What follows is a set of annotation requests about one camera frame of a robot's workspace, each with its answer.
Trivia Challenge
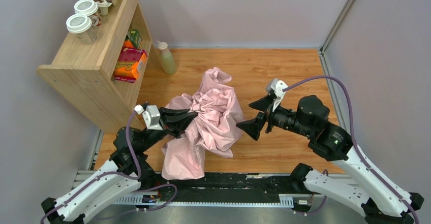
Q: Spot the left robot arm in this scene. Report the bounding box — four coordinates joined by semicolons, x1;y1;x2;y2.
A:
40;104;198;223

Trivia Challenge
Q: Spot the pink folding umbrella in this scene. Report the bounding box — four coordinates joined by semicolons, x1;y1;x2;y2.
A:
161;68;244;180

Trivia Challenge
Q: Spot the green carton on shelf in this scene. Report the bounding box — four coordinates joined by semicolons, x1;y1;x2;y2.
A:
126;29;142;49

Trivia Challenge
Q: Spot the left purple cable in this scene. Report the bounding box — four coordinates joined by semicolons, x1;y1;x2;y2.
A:
40;109;178;224

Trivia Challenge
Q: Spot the white lidded jar rear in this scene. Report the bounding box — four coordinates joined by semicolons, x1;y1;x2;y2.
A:
74;0;102;27

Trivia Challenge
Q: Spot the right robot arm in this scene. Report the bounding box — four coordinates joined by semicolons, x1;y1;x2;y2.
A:
237;93;424;223

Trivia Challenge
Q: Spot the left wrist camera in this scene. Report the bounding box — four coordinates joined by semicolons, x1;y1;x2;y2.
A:
134;105;163;131

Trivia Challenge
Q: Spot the white lidded jar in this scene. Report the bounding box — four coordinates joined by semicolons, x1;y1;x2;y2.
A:
66;14;97;44
74;0;102;27

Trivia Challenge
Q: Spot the orange pink snack box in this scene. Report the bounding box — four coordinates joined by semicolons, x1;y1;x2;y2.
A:
113;46;147;83

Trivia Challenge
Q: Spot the white lidded jar front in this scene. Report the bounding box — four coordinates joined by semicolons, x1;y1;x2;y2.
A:
66;14;97;44

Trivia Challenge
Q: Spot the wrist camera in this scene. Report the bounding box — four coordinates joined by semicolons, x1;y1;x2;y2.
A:
134;105;163;131
265;78;288;112

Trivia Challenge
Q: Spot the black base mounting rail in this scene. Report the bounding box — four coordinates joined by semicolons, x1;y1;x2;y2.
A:
130;172;315;212

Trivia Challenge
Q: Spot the wooden shelf unit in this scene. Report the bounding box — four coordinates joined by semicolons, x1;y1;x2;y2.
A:
36;0;159;134

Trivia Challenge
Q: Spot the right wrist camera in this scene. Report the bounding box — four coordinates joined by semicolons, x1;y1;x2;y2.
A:
265;78;288;112

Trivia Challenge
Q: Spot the green squeeze bottle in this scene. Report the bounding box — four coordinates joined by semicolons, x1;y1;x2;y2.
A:
158;41;176;75

